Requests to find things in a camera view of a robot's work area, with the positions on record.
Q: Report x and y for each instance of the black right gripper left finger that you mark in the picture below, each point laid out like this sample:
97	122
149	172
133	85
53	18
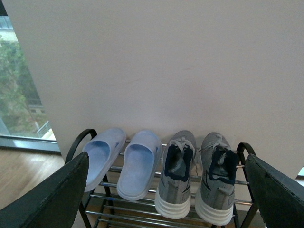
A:
54	202

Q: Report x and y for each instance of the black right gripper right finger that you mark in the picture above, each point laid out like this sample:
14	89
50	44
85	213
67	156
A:
279	198

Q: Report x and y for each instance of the grey knit sneaker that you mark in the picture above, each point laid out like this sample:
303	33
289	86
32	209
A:
215	195
172	198

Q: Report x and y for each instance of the white slide slipper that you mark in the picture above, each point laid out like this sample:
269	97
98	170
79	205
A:
102	152
141	158

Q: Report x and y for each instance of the black metal shoe rack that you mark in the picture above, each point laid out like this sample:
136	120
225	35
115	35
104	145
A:
116	212

